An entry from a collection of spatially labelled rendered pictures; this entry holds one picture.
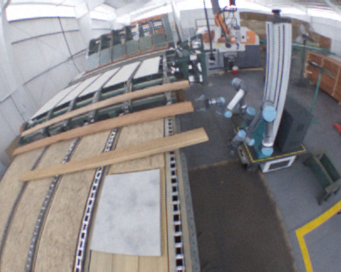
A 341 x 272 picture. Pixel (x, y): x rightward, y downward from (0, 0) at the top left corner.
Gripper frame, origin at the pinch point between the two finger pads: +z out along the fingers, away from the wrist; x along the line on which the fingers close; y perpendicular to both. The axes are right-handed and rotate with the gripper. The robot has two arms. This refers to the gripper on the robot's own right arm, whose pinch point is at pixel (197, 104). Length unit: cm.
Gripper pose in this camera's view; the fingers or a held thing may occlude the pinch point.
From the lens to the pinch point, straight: 168.7
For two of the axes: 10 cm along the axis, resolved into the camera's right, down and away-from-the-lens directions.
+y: 0.6, 6.3, -7.7
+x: 2.0, 7.5, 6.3
